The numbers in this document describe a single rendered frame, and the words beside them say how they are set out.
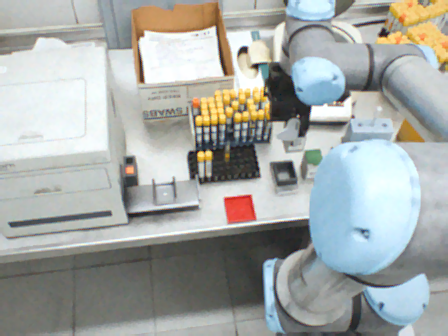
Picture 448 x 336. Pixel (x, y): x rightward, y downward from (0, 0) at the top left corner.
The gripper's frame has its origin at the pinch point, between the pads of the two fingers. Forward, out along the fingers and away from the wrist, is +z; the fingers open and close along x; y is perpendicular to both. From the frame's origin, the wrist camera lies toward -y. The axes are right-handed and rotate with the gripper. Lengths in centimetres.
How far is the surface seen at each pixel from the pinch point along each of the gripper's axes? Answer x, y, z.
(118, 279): -16, 53, 106
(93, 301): -9, 62, 106
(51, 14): -57, 55, 9
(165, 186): 0.5, 29.1, 15.0
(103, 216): 6.9, 43.4, 14.2
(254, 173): -1.7, 7.3, 17.4
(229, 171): -2.9, 13.3, 17.1
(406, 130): -6.7, -32.4, 13.7
